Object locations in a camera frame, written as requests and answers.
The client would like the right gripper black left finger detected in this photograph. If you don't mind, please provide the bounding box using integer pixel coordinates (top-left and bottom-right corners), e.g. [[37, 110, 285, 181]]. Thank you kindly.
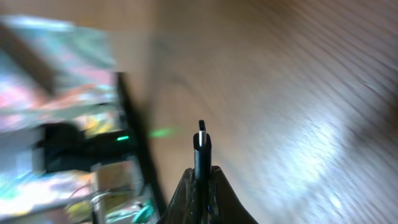
[[157, 168, 195, 224]]

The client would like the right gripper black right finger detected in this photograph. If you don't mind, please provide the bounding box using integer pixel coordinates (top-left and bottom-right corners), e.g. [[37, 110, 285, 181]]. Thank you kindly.
[[209, 166, 258, 224]]

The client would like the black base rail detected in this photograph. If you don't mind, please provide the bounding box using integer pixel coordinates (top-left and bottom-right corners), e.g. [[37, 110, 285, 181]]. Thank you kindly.
[[116, 72, 167, 217]]

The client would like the black usb charger cable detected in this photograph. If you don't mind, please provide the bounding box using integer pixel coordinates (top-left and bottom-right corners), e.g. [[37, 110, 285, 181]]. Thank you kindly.
[[192, 119, 213, 224]]

